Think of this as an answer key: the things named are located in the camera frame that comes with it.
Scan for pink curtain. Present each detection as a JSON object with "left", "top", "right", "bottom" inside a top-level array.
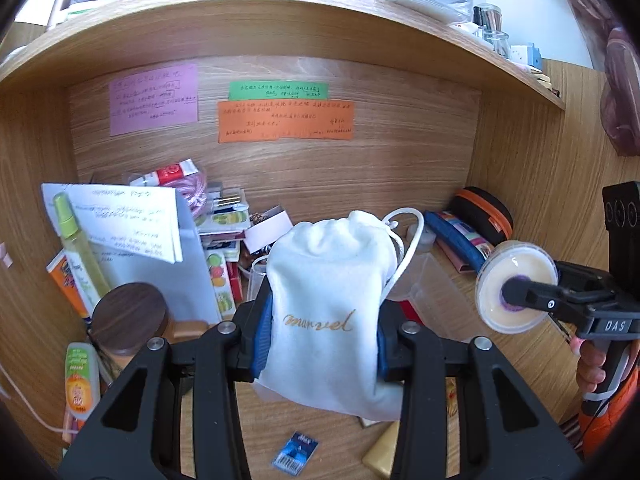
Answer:
[{"left": 535, "top": 0, "right": 640, "bottom": 157}]

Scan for green paper note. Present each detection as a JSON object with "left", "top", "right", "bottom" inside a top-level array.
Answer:
[{"left": 229, "top": 81, "right": 328, "bottom": 102}]

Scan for wooden desk shelf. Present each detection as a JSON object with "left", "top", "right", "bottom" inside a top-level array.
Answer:
[{"left": 0, "top": 0, "right": 568, "bottom": 111}]

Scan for black and orange zip case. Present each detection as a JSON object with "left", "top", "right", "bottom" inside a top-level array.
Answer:
[{"left": 447, "top": 187, "right": 514, "bottom": 253}]

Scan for small blue packet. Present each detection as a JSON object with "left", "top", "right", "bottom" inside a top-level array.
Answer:
[{"left": 272, "top": 430, "right": 319, "bottom": 476}]

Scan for pink paper note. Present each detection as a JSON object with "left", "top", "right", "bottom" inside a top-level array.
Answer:
[{"left": 109, "top": 64, "right": 199, "bottom": 137}]

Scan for orange carton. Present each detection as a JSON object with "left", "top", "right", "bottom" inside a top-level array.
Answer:
[{"left": 46, "top": 252, "right": 93, "bottom": 321}]

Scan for white and lilac box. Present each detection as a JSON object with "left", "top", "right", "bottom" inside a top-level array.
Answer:
[{"left": 243, "top": 209, "right": 293, "bottom": 254}]

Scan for glass jars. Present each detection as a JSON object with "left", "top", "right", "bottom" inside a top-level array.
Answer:
[{"left": 472, "top": 4, "right": 512, "bottom": 59}]

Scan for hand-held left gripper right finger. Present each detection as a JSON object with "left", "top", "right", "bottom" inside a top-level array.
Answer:
[{"left": 376, "top": 305, "right": 583, "bottom": 480}]

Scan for yellow lotion bottle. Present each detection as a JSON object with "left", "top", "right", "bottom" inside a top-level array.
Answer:
[{"left": 362, "top": 420, "right": 402, "bottom": 479}]

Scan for person's right hand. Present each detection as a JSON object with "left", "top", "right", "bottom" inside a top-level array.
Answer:
[{"left": 570, "top": 337, "right": 598, "bottom": 402}]

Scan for yellow-green spray bottle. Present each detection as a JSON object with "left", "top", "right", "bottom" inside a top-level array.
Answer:
[{"left": 52, "top": 192, "right": 112, "bottom": 312}]

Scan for pink booklet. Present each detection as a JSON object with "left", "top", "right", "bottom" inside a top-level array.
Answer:
[{"left": 434, "top": 239, "right": 472, "bottom": 274}]

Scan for fruit print box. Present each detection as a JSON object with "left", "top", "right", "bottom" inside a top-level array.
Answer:
[{"left": 206, "top": 250, "right": 237, "bottom": 319}]

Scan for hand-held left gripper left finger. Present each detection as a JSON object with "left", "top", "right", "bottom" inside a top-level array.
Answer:
[{"left": 57, "top": 285, "right": 274, "bottom": 480}]

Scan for handwritten white paper sheets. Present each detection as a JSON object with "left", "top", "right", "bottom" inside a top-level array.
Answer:
[{"left": 41, "top": 182, "right": 184, "bottom": 265}]

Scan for person's right forearm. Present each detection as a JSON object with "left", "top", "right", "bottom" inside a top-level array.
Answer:
[{"left": 580, "top": 350, "right": 640, "bottom": 461}]

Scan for stack of small cards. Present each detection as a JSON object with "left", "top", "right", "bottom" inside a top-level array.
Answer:
[{"left": 199, "top": 187, "right": 251, "bottom": 241}]

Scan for blue pencil case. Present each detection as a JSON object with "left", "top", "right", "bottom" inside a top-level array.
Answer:
[{"left": 425, "top": 210, "right": 493, "bottom": 272}]

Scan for round cream container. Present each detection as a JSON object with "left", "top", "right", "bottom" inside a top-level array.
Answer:
[{"left": 475, "top": 240, "right": 560, "bottom": 333}]

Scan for white power strip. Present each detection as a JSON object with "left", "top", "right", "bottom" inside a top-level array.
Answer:
[{"left": 510, "top": 44, "right": 544, "bottom": 69}]

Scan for red and white packet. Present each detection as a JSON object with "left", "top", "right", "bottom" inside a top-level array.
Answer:
[{"left": 127, "top": 159, "right": 199, "bottom": 189}]

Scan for brown mug with wooden lid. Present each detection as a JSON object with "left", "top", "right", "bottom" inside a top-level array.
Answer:
[{"left": 89, "top": 282, "right": 211, "bottom": 381}]

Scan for clear plastic box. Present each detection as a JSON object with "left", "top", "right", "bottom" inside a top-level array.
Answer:
[{"left": 250, "top": 252, "right": 485, "bottom": 346}]

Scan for orange paper note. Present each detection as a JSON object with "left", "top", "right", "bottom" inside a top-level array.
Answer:
[{"left": 217, "top": 100, "right": 356, "bottom": 144}]

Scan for orange and green tube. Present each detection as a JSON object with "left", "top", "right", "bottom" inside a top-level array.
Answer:
[{"left": 64, "top": 342, "right": 102, "bottom": 433}]

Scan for wooden desktop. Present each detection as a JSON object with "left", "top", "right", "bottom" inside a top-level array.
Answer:
[{"left": 60, "top": 230, "right": 601, "bottom": 480}]

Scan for white cable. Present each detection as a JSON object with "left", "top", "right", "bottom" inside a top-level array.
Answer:
[{"left": 0, "top": 360, "right": 77, "bottom": 435}]

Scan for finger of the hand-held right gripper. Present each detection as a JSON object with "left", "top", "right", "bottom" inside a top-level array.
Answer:
[
  {"left": 554, "top": 260, "right": 618, "bottom": 297},
  {"left": 501, "top": 276, "right": 601, "bottom": 322}
]

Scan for white drawstring pouch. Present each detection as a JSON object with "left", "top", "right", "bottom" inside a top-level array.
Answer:
[{"left": 252, "top": 207, "right": 427, "bottom": 421}]

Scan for pink coiled cord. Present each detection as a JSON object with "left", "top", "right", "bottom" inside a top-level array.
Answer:
[{"left": 175, "top": 167, "right": 212, "bottom": 220}]

